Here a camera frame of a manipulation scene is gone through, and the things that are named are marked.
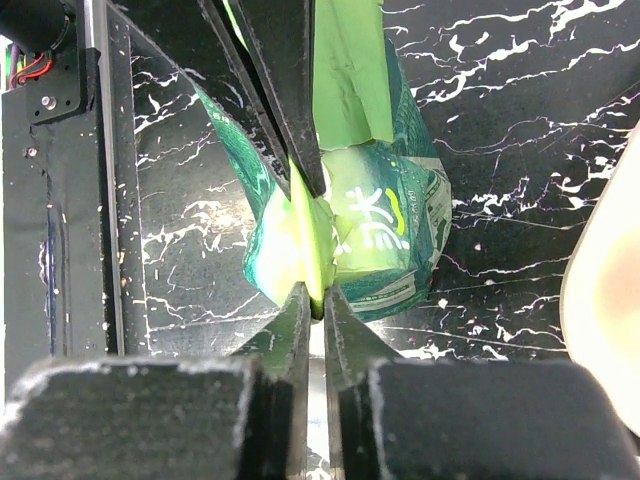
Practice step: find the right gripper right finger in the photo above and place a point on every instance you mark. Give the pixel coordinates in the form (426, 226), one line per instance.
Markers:
(390, 417)

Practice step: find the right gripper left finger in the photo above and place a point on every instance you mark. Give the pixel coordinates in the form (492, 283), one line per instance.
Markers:
(242, 416)

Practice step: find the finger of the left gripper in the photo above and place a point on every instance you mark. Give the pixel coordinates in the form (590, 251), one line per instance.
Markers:
(279, 39)
(233, 85)

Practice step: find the green litter bag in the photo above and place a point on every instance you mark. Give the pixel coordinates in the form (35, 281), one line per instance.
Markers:
(380, 227)

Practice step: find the beige litter box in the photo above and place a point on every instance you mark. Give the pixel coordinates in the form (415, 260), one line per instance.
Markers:
(599, 301)

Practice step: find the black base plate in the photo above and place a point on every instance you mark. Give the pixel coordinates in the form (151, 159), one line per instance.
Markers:
(71, 260)

